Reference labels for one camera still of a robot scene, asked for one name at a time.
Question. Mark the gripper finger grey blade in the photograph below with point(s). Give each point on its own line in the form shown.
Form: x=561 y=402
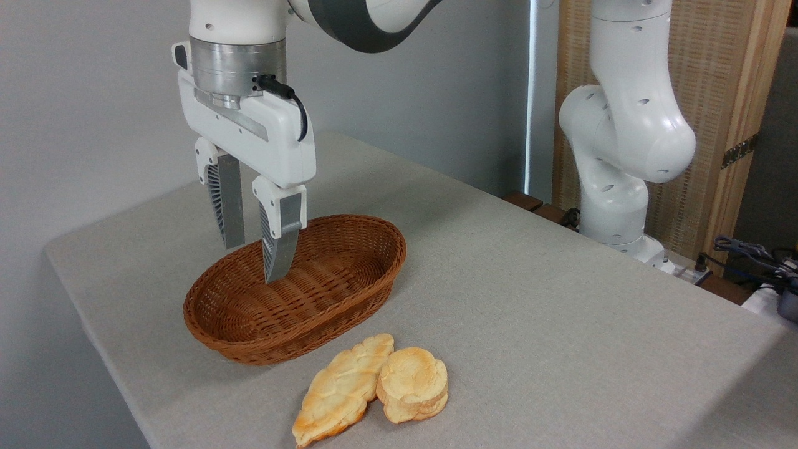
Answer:
x=283 y=243
x=229 y=206

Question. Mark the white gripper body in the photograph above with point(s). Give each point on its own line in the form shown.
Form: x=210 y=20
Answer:
x=274 y=140

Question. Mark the round bread bun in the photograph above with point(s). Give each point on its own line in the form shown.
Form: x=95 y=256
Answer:
x=413 y=380

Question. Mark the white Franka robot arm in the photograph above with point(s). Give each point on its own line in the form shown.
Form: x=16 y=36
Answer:
x=623 y=125

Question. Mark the brown wicker oval basket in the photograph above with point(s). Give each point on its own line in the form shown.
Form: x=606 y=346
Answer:
x=330 y=293

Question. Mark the long braided bread loaf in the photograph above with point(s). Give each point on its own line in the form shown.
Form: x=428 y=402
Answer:
x=340 y=393

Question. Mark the brown wooden block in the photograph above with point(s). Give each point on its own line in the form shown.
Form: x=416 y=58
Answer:
x=523 y=201

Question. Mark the grey tablecloth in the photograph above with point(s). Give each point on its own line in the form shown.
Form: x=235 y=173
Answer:
x=530 y=299

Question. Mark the wooden woven screen panel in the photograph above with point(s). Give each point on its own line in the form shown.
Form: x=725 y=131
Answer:
x=704 y=62

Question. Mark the metal hinge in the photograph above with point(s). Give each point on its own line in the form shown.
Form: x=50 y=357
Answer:
x=740 y=151

